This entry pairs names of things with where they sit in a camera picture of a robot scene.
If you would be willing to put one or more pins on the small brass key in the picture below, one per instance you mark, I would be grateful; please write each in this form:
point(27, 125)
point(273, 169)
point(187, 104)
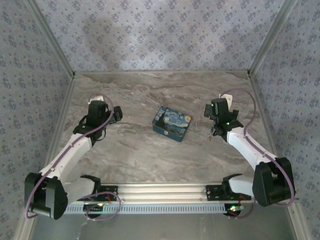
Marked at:
point(210, 137)

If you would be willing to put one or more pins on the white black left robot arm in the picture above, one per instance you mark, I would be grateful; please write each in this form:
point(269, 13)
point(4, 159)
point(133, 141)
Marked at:
point(70, 152)

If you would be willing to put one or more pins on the starry night tin box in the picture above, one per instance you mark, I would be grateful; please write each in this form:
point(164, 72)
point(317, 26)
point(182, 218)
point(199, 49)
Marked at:
point(172, 122)

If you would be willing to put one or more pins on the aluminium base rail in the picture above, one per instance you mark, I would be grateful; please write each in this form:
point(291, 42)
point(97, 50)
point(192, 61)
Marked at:
point(160, 192)

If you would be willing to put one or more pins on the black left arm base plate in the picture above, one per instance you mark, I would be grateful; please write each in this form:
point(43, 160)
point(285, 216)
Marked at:
point(112, 191)

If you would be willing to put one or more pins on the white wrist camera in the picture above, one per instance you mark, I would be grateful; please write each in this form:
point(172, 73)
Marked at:
point(98, 97)
point(228, 98)

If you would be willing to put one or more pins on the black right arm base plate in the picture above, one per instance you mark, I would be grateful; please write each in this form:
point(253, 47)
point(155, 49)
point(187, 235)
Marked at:
point(212, 192)

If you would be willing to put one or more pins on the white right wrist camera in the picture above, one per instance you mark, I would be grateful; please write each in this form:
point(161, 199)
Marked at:
point(228, 98)

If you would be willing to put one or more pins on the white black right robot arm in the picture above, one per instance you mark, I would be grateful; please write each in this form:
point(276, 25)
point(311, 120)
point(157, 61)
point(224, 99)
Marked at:
point(250, 150)

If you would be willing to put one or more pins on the aluminium table edge rail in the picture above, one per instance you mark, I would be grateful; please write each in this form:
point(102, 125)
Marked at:
point(258, 100)
point(162, 72)
point(61, 117)

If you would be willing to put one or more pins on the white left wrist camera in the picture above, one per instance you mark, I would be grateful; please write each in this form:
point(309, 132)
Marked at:
point(98, 97)

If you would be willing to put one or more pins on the aluminium frame leg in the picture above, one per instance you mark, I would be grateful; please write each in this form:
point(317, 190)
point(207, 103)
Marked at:
point(301, 235)
point(21, 233)

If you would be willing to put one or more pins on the aluminium frame post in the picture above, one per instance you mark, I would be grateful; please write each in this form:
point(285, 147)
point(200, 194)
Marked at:
point(270, 37)
point(53, 40)

